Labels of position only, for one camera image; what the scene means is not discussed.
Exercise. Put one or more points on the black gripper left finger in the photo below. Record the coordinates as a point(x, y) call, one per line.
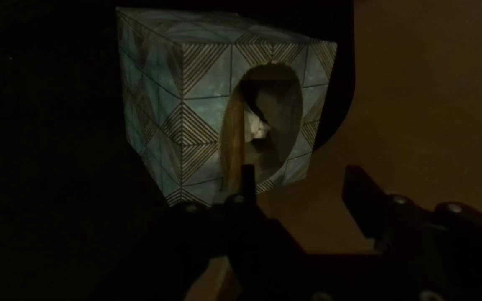
point(248, 185)

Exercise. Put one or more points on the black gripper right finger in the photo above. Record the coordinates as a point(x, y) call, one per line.
point(364, 195)

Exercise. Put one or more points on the white tissue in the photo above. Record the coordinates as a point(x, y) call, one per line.
point(255, 128)

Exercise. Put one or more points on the blue patterned tissue box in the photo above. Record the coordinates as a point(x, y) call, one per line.
point(184, 95)

